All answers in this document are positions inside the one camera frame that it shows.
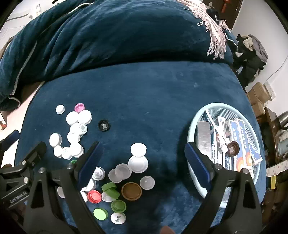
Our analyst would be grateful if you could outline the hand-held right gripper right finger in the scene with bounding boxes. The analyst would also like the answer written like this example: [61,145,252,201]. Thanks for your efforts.
[184,142,264,234]

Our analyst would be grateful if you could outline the dark wooden door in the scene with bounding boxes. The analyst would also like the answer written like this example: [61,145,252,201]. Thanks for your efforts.
[200,0,243,30]

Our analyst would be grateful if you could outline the orange and white carton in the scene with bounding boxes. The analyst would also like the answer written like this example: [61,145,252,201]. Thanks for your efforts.
[224,155,253,172]

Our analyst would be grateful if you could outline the pink bed sheet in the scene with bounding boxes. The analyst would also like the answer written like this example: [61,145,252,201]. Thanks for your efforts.
[0,82,44,167]

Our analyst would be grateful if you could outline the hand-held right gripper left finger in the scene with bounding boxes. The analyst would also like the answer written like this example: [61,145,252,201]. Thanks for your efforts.
[24,141,106,234]

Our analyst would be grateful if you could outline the pile of dark clothes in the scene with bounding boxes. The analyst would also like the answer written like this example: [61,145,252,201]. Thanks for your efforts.
[232,34,269,88]

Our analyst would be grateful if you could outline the dark brown bottle cap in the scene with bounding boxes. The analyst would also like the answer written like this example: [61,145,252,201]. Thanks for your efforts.
[226,143,239,156]

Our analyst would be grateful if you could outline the light blue plastic basket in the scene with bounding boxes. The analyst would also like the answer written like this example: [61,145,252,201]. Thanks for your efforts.
[187,102,262,208]

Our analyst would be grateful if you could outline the silver foil packet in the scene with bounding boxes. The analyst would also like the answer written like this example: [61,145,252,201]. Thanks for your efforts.
[197,121,213,158]

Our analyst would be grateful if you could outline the red bottle cap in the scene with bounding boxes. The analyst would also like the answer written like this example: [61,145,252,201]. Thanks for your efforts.
[87,190,102,203]

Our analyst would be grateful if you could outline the brown wooden cabinet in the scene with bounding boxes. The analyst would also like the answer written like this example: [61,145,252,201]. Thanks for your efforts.
[264,107,279,165]

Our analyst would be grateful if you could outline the brown jar lid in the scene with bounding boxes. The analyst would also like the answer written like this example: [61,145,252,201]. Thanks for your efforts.
[121,182,143,201]

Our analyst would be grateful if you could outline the white bottle caps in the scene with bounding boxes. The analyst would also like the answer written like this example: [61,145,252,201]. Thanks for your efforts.
[49,104,156,225]

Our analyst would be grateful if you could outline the dark blue plush blanket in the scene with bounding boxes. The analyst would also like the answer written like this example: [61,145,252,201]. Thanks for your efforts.
[0,0,234,111]

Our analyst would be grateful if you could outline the pink fringed scarf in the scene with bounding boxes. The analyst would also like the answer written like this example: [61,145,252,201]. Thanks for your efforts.
[178,0,232,60]

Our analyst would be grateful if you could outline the dark blue bed cover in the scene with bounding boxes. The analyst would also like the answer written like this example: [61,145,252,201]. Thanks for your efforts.
[19,61,267,234]

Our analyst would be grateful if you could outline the steel kettle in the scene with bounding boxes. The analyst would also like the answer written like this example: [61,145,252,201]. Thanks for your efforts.
[279,111,288,131]

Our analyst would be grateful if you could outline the cardboard box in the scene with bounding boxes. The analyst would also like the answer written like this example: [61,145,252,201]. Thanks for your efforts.
[251,81,267,102]
[246,90,259,106]

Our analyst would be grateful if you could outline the black bottle cap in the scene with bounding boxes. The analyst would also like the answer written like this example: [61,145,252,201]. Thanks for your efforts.
[98,120,111,132]

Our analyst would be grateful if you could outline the white cupboard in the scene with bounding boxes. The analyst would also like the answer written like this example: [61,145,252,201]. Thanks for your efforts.
[4,0,57,32]

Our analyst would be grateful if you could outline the large white jar lid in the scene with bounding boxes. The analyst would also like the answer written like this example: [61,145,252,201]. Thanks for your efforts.
[128,155,149,174]

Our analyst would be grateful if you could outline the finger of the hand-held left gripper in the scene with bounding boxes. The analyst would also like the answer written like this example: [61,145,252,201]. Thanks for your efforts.
[0,130,20,154]
[20,141,48,172]

